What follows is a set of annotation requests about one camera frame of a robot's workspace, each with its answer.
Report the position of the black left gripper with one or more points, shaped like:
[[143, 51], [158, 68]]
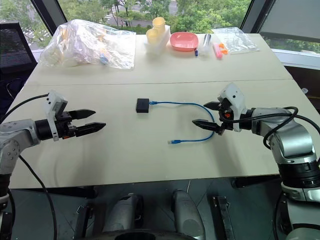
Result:
[[65, 127]]

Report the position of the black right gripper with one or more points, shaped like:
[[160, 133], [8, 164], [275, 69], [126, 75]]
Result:
[[228, 110]]

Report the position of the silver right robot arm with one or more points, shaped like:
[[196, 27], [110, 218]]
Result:
[[292, 140]]

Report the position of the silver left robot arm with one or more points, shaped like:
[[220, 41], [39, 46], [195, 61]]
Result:
[[17, 130]]

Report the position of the small black box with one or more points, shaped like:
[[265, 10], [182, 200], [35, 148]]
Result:
[[142, 106]]

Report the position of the blue marker pen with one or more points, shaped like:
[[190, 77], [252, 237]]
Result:
[[196, 52]]

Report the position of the pink plastic stick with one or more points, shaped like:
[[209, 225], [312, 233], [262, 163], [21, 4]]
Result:
[[218, 51]]

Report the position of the small orange piece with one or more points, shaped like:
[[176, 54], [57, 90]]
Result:
[[221, 45], [225, 52]]

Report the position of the clear plastic tube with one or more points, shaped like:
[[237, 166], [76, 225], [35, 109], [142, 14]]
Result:
[[206, 45]]

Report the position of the pink plastic plate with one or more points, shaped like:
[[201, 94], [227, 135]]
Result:
[[184, 41]]

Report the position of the large clear plastic bag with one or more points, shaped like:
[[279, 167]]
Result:
[[82, 42]]

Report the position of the small clear plastic bag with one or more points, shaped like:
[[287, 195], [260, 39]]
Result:
[[237, 41]]

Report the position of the white plastic container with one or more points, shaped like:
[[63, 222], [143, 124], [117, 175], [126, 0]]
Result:
[[160, 46]]

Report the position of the yellow plastic cup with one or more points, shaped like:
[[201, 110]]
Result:
[[151, 37], [159, 25]]

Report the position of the grey rounded robot leg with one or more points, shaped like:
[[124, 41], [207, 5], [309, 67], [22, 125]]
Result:
[[187, 215], [122, 212]]

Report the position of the black mesh office chair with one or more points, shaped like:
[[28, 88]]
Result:
[[15, 47]]

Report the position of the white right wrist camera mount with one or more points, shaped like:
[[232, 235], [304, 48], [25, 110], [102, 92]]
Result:
[[235, 96]]

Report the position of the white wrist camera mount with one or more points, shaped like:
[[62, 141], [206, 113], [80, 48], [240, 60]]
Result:
[[235, 96], [54, 100]]

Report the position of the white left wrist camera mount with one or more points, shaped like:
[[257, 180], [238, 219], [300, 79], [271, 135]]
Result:
[[54, 100]]

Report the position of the black table leg bracket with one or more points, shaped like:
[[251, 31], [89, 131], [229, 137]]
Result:
[[82, 220], [225, 217]]

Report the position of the dark window frame pillar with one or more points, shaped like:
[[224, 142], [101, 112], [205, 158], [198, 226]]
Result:
[[257, 13], [50, 15]]

